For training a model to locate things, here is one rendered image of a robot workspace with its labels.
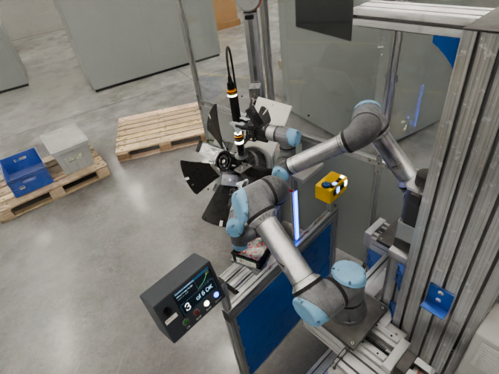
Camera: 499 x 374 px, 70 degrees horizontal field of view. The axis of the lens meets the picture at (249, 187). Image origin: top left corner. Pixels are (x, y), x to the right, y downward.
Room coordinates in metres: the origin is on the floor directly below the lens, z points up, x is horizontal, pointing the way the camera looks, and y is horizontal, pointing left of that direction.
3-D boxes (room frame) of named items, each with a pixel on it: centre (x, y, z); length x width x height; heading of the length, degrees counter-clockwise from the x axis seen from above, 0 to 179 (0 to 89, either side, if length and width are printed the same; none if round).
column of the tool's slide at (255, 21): (2.27, -0.15, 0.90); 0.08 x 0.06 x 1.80; 76
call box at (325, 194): (1.49, -0.44, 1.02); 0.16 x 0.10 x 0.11; 131
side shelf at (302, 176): (2.02, -0.32, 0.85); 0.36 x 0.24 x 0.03; 41
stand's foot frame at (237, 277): (1.80, -0.04, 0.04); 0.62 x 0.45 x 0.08; 131
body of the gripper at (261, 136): (1.49, -0.08, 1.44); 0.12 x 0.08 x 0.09; 51
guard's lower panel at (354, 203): (2.04, -0.53, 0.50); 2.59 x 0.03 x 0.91; 41
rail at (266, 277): (1.23, -0.14, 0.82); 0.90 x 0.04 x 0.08; 131
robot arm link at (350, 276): (0.75, -0.29, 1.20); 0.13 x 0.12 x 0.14; 119
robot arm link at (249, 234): (1.17, 0.07, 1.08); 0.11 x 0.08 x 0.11; 119
